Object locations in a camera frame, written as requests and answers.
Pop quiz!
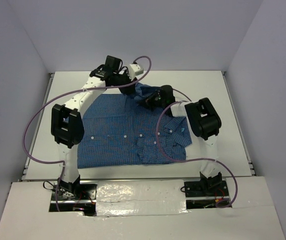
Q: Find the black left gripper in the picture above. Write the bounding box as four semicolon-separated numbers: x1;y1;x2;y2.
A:
112;69;137;96

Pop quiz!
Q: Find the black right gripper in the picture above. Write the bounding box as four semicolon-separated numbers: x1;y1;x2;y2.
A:
138;90;167;112

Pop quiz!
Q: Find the blue checked long sleeve shirt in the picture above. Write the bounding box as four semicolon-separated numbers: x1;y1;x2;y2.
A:
77;83;192;169

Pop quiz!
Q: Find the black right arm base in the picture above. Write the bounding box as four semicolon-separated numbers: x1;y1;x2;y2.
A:
180;180;231;210

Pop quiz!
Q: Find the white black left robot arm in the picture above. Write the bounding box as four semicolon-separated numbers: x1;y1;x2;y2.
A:
51;56;144;199

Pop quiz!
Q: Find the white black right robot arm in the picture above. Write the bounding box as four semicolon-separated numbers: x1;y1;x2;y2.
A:
138;85;222;196

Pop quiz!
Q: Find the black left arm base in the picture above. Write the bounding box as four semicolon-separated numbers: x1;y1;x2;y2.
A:
42;181;97;216

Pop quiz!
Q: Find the silver tape patch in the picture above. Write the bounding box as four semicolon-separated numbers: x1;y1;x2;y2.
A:
95;179;187;217

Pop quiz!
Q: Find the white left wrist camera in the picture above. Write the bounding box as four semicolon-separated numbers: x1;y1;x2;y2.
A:
128;63;144;81

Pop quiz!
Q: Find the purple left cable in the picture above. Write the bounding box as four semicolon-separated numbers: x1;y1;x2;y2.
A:
22;55;152;213

